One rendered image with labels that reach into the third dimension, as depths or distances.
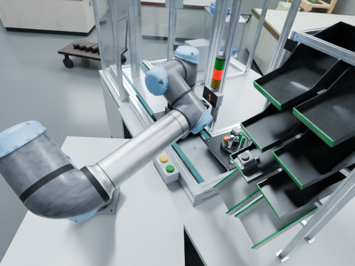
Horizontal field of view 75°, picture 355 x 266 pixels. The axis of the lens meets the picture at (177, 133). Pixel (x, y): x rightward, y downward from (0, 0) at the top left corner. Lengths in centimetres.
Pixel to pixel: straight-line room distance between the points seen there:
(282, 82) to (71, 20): 528
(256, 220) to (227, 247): 19
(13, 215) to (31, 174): 191
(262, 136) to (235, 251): 53
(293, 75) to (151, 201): 81
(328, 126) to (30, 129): 66
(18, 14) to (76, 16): 118
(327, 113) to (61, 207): 64
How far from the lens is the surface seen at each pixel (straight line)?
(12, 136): 55
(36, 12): 600
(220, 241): 111
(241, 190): 103
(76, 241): 113
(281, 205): 85
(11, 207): 248
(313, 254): 124
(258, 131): 82
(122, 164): 54
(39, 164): 53
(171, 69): 66
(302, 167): 75
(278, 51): 217
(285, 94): 71
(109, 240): 110
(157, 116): 145
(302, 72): 78
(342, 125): 66
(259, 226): 99
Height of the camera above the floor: 185
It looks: 41 degrees down
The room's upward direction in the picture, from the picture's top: 5 degrees clockwise
